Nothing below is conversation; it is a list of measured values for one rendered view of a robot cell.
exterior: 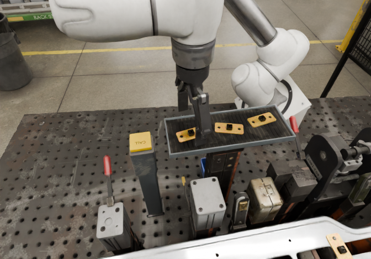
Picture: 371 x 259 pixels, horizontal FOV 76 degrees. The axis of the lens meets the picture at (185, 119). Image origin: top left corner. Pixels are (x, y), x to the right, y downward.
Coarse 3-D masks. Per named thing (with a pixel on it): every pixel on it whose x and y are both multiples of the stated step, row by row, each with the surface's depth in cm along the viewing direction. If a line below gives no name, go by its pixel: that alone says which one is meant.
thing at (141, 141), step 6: (144, 132) 70; (132, 138) 69; (138, 138) 69; (144, 138) 69; (150, 138) 69; (132, 144) 67; (138, 144) 67; (144, 144) 67; (150, 144) 67; (132, 150) 66; (138, 150) 66
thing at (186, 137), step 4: (192, 128) 71; (180, 132) 70; (184, 132) 70; (188, 132) 69; (192, 132) 69; (184, 136) 69; (188, 136) 69; (192, 136) 69; (180, 140) 68; (184, 140) 68
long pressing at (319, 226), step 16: (288, 224) 67; (304, 224) 67; (320, 224) 68; (336, 224) 67; (192, 240) 65; (208, 240) 64; (224, 240) 64; (240, 240) 65; (256, 240) 65; (272, 240) 65; (288, 240) 65; (304, 240) 65; (320, 240) 65; (352, 240) 65; (112, 256) 62; (128, 256) 62; (144, 256) 62; (160, 256) 62; (176, 256) 62; (192, 256) 62; (208, 256) 62; (224, 256) 62; (240, 256) 62; (256, 256) 62; (272, 256) 62; (336, 256) 62; (352, 256) 62; (368, 256) 62
